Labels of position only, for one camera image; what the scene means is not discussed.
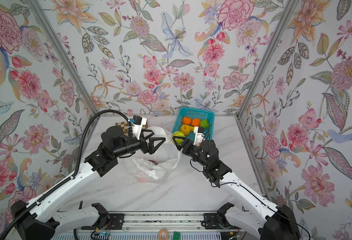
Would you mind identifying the yellow green pear fruit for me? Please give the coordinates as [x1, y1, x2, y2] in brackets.
[171, 131, 186, 145]

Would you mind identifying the white plastic bag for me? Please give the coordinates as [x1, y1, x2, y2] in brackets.
[125, 126, 182, 184]

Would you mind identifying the yellow apple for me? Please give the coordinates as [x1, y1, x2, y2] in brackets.
[180, 125, 191, 136]

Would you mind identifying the orange fruit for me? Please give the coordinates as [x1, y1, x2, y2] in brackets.
[182, 117, 192, 125]
[191, 118, 201, 127]

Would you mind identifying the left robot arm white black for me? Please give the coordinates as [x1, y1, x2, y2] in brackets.
[9, 126, 166, 240]

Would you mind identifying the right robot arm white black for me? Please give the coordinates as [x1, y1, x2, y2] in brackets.
[172, 136, 301, 240]

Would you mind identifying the wooden chessboard box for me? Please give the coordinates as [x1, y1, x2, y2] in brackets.
[115, 122, 138, 136]

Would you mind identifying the teal plastic basket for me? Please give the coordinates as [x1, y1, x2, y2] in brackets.
[171, 107, 215, 141]

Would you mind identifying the tape roll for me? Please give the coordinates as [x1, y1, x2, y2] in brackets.
[157, 229, 169, 240]

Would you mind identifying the green circuit board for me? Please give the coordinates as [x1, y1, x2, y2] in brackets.
[172, 231, 181, 240]

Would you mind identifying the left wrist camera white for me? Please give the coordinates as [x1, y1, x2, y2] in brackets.
[128, 115, 147, 140]

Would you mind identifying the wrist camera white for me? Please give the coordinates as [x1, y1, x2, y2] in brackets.
[194, 127, 206, 147]
[128, 115, 147, 140]

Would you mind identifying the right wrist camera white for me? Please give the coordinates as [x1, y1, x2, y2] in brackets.
[194, 127, 206, 147]

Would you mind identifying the black corrugated cable left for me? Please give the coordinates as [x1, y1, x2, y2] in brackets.
[0, 109, 130, 240]

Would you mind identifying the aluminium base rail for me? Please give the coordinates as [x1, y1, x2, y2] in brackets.
[31, 210, 285, 233]

